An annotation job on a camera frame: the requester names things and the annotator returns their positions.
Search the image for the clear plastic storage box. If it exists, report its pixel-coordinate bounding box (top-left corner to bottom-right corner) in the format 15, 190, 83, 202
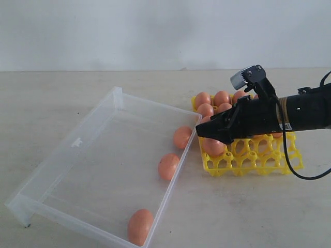
5, 87, 201, 247

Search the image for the black cable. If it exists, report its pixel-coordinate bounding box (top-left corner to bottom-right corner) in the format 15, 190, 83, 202
275, 69, 331, 180

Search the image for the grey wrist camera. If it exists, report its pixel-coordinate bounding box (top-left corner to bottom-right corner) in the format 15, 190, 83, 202
230, 64, 266, 91

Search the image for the yellow plastic egg tray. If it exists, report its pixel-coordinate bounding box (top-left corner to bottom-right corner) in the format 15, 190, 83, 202
191, 94, 305, 178

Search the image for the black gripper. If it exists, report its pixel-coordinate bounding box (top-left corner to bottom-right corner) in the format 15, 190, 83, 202
195, 77, 282, 144

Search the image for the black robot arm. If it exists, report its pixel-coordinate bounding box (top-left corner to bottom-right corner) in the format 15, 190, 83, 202
196, 84, 330, 144

